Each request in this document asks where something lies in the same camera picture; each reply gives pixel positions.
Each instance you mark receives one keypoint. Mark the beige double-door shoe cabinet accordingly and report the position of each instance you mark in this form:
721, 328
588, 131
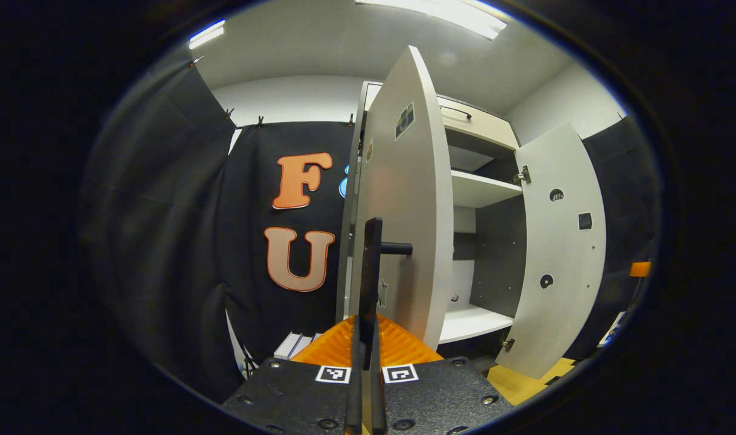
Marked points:
483, 190

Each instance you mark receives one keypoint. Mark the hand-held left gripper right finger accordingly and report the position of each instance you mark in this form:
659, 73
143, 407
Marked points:
378, 405

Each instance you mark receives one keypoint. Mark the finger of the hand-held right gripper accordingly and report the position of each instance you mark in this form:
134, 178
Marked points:
640, 269

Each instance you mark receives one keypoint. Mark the beige cabinet door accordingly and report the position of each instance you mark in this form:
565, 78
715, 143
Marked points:
555, 241
404, 181

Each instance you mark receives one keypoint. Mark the narrow ceiling light panel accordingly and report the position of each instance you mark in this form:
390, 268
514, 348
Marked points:
206, 34

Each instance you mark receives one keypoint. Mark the black backdrop cloth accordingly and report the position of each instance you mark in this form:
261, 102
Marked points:
162, 241

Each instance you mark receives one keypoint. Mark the white printed paper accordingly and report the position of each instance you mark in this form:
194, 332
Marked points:
613, 329

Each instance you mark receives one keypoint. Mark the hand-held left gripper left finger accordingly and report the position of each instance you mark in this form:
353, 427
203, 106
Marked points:
355, 405

